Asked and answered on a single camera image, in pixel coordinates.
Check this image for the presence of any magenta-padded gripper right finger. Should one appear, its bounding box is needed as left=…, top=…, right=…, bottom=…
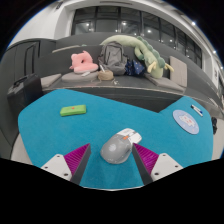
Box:
left=131, top=143, right=184, bottom=186

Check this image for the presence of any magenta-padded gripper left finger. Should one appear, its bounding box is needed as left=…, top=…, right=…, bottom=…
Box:
left=40, top=143, right=92, bottom=186

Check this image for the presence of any grey and white computer mouse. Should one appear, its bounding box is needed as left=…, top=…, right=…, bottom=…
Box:
left=100, top=127, right=143, bottom=165

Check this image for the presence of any round light blue mouse pad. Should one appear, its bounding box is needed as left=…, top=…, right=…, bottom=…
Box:
left=172, top=109, right=200, bottom=135

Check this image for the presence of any green rectangular case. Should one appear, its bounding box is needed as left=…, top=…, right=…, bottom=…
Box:
left=59, top=104, right=88, bottom=117

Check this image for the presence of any small black bag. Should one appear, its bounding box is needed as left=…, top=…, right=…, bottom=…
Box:
left=210, top=116, right=219, bottom=135

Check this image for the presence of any black suitcase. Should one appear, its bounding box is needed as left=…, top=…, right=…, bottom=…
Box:
left=6, top=73, right=44, bottom=126

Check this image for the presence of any flat square grey cushion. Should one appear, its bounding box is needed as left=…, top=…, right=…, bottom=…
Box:
left=40, top=73, right=63, bottom=89
left=144, top=72, right=185, bottom=93

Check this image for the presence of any round grey seat cushion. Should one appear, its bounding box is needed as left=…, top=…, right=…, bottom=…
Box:
left=61, top=70, right=101, bottom=84

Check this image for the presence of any upright square grey cushion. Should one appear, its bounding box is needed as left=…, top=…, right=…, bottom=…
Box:
left=169, top=55, right=188, bottom=88

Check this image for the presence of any navy blue starred bag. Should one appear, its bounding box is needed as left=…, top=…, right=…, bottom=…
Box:
left=124, top=59, right=146, bottom=77

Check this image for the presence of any pink plush pillow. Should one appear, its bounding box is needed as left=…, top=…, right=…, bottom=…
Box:
left=69, top=50, right=100, bottom=74

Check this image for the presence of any green dragon plush toy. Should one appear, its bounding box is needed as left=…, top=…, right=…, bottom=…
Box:
left=99, top=34, right=175, bottom=80

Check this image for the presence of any grey backpack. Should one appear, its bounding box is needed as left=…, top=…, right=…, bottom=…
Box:
left=97, top=41, right=128, bottom=76

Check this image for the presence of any beige rope coil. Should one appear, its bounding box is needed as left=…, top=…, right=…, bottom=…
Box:
left=96, top=69, right=115, bottom=82

